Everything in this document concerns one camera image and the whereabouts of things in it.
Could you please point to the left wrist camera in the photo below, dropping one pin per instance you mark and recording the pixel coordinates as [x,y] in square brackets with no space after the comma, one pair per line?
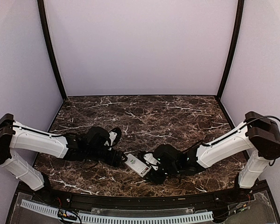
[114,138]

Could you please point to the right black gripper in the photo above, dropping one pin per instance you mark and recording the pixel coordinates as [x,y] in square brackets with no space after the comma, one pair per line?
[153,178]

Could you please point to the black front rail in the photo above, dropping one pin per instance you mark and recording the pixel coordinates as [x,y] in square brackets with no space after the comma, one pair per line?
[212,200]

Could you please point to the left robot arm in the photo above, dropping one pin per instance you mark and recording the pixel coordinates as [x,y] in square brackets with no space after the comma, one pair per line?
[96,145]

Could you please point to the white remote control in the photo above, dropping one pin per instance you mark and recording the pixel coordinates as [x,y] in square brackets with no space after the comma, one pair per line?
[135,164]

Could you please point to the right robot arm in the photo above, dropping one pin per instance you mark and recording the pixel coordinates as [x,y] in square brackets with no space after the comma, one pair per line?
[258,133]

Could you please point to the white slotted cable duct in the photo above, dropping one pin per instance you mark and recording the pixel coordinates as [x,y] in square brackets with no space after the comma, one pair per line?
[108,216]

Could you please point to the left black frame post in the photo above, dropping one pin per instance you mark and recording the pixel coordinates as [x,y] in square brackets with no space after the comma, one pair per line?
[49,47]

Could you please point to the right black frame post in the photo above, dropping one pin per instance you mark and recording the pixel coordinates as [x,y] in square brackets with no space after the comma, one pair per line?
[232,49]

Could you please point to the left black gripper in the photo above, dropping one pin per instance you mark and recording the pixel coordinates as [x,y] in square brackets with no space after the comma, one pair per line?
[114,160]

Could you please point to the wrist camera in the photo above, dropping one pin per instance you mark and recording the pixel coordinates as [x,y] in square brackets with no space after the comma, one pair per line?
[147,158]
[114,138]

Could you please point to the black frame post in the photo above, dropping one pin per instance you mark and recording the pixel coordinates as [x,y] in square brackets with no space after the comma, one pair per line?
[232,49]
[49,47]

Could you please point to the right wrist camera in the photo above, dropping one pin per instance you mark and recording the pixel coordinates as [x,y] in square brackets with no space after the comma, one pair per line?
[147,158]

